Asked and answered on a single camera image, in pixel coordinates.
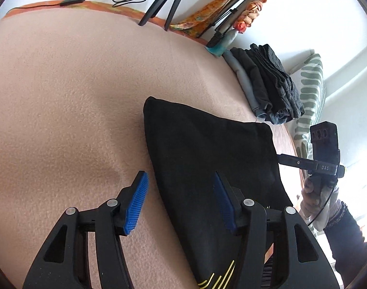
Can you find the grey folded garment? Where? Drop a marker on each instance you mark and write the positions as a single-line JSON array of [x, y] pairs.
[[243, 81]]

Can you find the charcoal textured folded garment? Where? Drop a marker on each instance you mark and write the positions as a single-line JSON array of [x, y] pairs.
[[280, 78]]

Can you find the orange patterned scarf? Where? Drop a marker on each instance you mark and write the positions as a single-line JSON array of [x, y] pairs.
[[210, 13]]

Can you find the black pants with yellow print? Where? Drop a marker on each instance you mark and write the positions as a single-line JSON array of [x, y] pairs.
[[207, 144]]

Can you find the black tripod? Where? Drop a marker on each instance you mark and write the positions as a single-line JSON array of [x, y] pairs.
[[159, 3]]

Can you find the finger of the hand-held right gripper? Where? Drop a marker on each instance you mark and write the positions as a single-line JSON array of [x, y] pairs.
[[296, 162]]

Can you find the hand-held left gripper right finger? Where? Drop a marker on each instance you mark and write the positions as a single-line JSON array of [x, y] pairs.
[[225, 204]]

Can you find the person's right forearm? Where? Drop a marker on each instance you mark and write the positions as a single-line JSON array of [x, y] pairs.
[[349, 240]]

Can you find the green striped white pillow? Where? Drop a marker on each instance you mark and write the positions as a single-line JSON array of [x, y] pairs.
[[310, 81]]

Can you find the pink fleece blanket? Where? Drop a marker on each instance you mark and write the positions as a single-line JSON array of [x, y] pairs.
[[66, 96]]

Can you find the black folded garment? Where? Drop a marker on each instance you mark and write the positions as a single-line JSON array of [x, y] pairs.
[[255, 75]]

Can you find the teal cloth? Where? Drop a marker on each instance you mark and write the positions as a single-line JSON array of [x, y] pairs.
[[221, 46]]

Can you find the person's right hand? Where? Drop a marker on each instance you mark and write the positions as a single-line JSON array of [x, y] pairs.
[[310, 198]]

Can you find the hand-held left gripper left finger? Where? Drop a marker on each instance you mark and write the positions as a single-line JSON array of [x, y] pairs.
[[136, 204]]

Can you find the black folded metal stand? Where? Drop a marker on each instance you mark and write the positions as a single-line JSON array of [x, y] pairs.
[[231, 13]]

